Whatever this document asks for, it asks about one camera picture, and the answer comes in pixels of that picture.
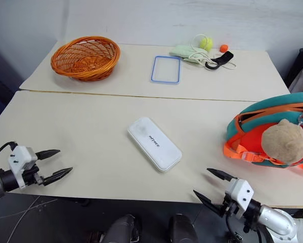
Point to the clear lid with blue rim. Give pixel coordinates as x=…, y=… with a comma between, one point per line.
x=166, y=69

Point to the small orange ball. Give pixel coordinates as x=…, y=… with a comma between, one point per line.
x=224, y=48

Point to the teal and orange backpack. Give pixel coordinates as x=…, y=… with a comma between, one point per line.
x=250, y=136

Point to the pale green cloth pouch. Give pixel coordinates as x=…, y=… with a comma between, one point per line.
x=185, y=51

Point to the orange wicker basket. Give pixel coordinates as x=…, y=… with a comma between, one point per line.
x=85, y=59

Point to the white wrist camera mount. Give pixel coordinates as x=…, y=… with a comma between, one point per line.
x=241, y=192
x=19, y=157

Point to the dark rounded shape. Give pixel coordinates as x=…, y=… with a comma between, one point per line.
x=123, y=229
x=182, y=229

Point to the white rectangular case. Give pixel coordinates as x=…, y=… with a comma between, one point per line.
x=155, y=144

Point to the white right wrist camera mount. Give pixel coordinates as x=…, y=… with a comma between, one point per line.
x=241, y=192

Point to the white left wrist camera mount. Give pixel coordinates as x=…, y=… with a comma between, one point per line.
x=19, y=157

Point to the tan plush bear head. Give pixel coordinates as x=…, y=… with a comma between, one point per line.
x=284, y=141

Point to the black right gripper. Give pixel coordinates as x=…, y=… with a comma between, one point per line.
x=228, y=206

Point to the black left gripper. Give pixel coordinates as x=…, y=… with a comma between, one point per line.
x=33, y=177

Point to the yellow tennis ball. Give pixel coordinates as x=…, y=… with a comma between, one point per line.
x=206, y=43

